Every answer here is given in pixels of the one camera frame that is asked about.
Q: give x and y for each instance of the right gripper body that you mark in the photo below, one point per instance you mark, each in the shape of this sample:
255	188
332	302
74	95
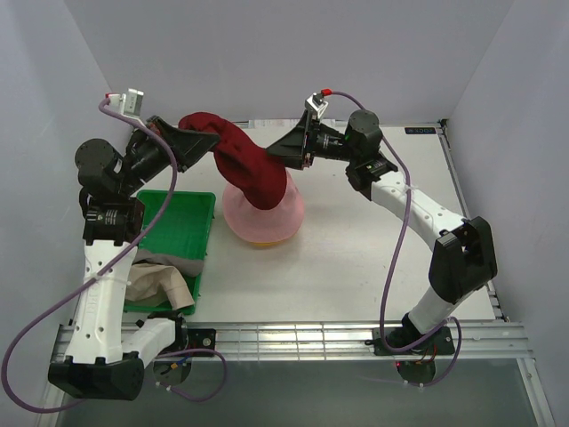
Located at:
311	133

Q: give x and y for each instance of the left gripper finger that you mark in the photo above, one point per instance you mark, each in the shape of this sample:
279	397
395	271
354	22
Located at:
186	158
205	140

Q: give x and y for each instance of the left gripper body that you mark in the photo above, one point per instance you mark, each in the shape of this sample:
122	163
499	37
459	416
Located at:
152	124

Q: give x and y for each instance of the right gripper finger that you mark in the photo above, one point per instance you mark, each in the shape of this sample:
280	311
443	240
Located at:
291	145
298	161

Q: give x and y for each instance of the dark red bucket hat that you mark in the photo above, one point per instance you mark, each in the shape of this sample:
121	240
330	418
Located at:
240	161

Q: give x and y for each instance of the pink bucket hat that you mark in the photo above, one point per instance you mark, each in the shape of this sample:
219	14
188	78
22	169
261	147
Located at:
253	224

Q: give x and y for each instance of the yellow bucket hat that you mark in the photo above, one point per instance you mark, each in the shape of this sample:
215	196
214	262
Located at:
265	244

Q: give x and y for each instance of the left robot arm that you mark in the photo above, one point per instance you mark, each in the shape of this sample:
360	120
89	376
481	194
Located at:
99	363

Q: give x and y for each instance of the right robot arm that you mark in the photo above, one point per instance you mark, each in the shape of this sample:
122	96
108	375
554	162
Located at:
463	256

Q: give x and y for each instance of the green plastic tray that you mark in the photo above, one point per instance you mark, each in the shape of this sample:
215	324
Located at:
182	231

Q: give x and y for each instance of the grey bucket hat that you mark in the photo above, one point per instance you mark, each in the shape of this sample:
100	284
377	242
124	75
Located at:
187	267

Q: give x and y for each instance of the beige bucket hat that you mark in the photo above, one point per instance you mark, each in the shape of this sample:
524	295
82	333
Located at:
154	284

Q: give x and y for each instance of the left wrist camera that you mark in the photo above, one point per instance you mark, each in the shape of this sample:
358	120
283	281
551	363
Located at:
126	104

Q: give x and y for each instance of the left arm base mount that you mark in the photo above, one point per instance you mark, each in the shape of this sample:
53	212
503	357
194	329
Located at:
192	342

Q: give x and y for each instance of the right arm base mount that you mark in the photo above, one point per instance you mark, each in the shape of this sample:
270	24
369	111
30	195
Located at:
440	343

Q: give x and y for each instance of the aluminium table rail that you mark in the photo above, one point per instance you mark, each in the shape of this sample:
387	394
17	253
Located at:
334	341

